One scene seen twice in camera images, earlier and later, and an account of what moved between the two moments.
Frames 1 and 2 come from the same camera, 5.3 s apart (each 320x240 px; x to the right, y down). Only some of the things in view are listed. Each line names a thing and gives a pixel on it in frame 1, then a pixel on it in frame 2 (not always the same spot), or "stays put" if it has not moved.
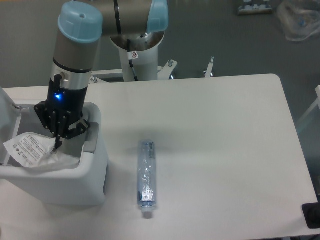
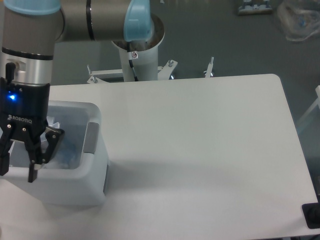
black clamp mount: [311, 214] stays put
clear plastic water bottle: [146, 176] to [65, 153]
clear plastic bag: [298, 24] stays put
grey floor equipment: [248, 9] stays put
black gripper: [66, 103] to [24, 106]
